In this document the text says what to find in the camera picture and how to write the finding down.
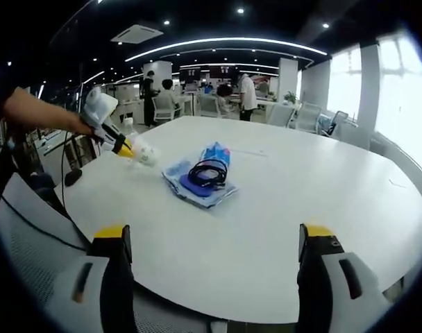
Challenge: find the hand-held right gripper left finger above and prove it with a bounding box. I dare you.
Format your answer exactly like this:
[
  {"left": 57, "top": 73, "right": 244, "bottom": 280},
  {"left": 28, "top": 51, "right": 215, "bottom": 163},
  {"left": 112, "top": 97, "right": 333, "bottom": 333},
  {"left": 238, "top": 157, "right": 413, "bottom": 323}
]
[{"left": 49, "top": 223, "right": 135, "bottom": 333}]

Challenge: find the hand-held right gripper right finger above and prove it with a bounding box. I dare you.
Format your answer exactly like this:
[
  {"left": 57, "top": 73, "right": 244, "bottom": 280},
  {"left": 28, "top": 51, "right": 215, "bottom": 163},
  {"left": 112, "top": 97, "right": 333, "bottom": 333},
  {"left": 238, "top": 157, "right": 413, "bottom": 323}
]
[{"left": 296, "top": 223, "right": 394, "bottom": 333}]

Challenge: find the clear plastic bottle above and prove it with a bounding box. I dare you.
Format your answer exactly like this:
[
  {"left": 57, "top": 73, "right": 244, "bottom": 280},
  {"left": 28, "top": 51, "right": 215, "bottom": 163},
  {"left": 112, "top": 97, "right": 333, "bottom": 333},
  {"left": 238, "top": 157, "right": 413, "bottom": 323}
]
[{"left": 122, "top": 117, "right": 137, "bottom": 138}]

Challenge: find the white paper cup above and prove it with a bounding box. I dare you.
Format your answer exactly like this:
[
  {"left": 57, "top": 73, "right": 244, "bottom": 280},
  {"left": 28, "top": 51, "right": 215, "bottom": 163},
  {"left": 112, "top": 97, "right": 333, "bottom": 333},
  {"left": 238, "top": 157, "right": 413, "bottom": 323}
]
[{"left": 129, "top": 137, "right": 162, "bottom": 167}]

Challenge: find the blue cloth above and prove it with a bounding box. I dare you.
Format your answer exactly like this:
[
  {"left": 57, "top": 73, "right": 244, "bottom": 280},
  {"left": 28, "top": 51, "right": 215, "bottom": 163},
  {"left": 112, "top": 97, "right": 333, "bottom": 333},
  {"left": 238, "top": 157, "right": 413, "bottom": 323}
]
[{"left": 161, "top": 157, "right": 239, "bottom": 209}]

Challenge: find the blue tissue packet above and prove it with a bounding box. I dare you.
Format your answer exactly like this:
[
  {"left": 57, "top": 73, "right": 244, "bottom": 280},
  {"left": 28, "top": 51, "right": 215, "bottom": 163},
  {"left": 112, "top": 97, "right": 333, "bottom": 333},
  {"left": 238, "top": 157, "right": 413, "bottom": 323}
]
[{"left": 199, "top": 141, "right": 233, "bottom": 167}]

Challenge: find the clear plastic ruler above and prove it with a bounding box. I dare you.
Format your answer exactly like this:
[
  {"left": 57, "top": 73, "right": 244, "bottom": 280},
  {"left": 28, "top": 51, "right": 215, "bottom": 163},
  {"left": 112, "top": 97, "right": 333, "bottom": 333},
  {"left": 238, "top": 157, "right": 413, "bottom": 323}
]
[{"left": 230, "top": 148, "right": 269, "bottom": 157}]

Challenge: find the person's left hand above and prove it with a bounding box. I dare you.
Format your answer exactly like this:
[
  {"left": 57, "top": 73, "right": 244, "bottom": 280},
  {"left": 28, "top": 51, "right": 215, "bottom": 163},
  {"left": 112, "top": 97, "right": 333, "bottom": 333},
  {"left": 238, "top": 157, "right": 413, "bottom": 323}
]
[{"left": 69, "top": 113, "right": 96, "bottom": 139}]

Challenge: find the white office chair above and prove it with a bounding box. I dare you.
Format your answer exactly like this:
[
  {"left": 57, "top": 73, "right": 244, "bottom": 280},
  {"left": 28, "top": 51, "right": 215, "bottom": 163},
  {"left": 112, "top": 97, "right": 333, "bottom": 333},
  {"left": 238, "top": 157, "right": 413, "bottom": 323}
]
[
  {"left": 296, "top": 102, "right": 323, "bottom": 135},
  {"left": 151, "top": 94, "right": 183, "bottom": 122}
]

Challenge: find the white table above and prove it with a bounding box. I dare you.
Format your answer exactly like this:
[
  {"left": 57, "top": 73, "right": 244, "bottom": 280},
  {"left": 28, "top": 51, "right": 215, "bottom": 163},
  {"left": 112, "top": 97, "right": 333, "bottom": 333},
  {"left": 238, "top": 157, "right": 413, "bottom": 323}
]
[{"left": 54, "top": 116, "right": 422, "bottom": 325}]

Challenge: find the ceiling air vent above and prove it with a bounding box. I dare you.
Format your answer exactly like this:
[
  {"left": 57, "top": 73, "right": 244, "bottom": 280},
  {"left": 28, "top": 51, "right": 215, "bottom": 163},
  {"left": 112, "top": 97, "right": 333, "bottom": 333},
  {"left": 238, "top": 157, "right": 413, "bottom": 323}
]
[{"left": 110, "top": 23, "right": 164, "bottom": 44}]

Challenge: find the grey mesh office chair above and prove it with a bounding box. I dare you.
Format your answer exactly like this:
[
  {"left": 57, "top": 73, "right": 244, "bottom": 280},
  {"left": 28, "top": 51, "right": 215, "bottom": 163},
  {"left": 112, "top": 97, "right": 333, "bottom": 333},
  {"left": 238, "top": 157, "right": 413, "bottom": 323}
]
[{"left": 0, "top": 171, "right": 229, "bottom": 333}]

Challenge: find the curved ceiling light strip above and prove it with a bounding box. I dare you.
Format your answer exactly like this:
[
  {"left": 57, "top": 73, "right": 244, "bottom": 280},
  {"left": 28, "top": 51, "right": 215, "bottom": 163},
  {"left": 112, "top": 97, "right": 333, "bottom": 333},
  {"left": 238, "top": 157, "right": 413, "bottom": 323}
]
[{"left": 124, "top": 37, "right": 328, "bottom": 63}]

